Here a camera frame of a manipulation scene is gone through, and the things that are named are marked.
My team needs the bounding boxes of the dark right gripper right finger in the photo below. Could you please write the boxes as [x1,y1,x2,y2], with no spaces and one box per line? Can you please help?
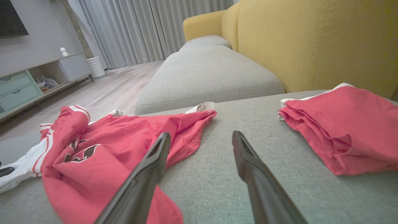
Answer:
[231,131,308,224]

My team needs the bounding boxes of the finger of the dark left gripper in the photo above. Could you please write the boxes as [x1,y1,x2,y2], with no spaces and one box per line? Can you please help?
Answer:
[0,166,16,178]

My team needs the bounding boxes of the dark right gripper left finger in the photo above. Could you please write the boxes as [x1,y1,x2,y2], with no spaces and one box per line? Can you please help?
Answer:
[95,132,172,224]

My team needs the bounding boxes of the red Bulls jersey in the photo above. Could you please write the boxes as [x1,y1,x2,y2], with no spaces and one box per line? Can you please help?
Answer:
[0,102,217,224]

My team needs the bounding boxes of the red shorts with white stripe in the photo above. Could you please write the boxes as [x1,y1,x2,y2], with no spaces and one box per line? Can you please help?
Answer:
[278,82,398,176]

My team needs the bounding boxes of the large grey sofa seat cushion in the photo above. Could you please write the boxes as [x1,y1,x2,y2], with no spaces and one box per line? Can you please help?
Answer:
[0,90,398,224]

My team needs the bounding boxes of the white and mint TV cabinet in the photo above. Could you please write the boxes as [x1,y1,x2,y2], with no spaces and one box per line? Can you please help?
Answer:
[0,53,94,123]

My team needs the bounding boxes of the clutter in cabinet shelf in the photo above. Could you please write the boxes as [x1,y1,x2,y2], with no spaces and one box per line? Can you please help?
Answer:
[34,76,59,93]

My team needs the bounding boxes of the medium grey sofa seat cushion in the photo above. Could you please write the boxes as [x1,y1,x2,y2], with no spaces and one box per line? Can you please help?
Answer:
[134,45,285,116]

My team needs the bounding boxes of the white ribbed floor vase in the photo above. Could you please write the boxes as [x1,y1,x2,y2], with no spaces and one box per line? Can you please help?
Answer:
[86,56,106,79]

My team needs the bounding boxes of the black television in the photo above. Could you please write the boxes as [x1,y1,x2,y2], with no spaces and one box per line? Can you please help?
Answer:
[0,0,29,38]

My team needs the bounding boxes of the grey pleated curtain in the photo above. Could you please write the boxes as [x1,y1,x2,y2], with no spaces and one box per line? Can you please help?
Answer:
[79,0,234,69]

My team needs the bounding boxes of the small grey sofa seat cushion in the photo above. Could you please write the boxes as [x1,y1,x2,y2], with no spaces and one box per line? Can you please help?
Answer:
[179,35,232,53]

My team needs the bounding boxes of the yellow sofa backrest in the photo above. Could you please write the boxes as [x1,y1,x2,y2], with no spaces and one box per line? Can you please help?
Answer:
[221,0,398,100]

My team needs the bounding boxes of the yellow sofa armrest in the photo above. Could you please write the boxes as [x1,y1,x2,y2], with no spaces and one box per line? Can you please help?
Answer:
[183,9,227,42]

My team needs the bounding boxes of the brown vertical wall beam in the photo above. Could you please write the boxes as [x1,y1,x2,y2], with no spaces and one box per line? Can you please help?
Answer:
[61,0,94,59]

